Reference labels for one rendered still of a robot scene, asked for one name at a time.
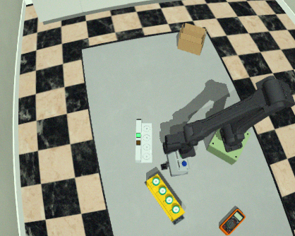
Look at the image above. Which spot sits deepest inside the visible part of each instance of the orange multimeter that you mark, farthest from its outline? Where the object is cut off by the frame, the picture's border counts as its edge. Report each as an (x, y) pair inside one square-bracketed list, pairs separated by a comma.
[(232, 222)]

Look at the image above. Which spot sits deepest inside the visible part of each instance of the pale grey key housing panel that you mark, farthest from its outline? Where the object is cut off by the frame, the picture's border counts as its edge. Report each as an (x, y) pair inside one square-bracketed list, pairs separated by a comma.
[(178, 166)]

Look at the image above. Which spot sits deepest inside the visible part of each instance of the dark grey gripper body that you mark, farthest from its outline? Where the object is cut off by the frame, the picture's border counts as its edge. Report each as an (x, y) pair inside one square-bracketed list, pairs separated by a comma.
[(190, 153)]

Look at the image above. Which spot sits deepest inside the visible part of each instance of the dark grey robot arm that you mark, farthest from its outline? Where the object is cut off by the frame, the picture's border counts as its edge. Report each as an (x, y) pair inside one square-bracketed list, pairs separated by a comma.
[(236, 119)]

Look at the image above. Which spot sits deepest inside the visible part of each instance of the yellow tube rack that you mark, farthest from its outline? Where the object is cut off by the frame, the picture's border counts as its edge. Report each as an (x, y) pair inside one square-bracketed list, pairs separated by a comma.
[(161, 199)]

